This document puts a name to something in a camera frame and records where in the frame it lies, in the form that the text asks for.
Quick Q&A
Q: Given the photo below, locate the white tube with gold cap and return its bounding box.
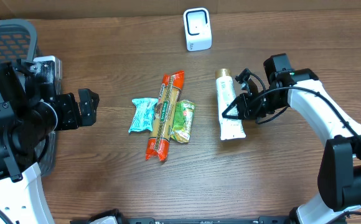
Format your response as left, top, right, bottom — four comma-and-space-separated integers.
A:
215, 68, 246, 141

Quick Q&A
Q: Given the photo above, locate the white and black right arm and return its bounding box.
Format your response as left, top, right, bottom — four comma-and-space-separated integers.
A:
216, 66, 361, 223

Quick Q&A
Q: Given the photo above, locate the white barcode scanner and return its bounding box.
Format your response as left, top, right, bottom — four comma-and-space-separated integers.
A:
183, 7, 212, 52

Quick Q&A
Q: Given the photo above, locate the green snack packet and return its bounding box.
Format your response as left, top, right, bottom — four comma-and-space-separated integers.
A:
171, 100, 195, 143

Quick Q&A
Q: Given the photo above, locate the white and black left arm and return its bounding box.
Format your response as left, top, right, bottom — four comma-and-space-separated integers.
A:
0, 59, 99, 223

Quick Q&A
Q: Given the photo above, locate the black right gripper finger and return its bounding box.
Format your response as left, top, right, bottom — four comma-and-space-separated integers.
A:
222, 96, 241, 119
235, 68, 258, 93

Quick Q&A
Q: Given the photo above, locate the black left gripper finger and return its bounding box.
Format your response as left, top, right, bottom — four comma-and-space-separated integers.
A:
78, 88, 100, 109
79, 101, 97, 126

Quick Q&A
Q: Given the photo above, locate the mint green wipes packet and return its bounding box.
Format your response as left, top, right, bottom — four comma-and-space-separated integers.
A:
128, 98, 158, 133

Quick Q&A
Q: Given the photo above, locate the orange spaghetti packet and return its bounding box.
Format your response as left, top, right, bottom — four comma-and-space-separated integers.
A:
145, 70, 184, 161

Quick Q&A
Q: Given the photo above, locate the grey plastic shopping basket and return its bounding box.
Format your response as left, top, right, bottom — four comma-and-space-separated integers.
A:
0, 19, 63, 177

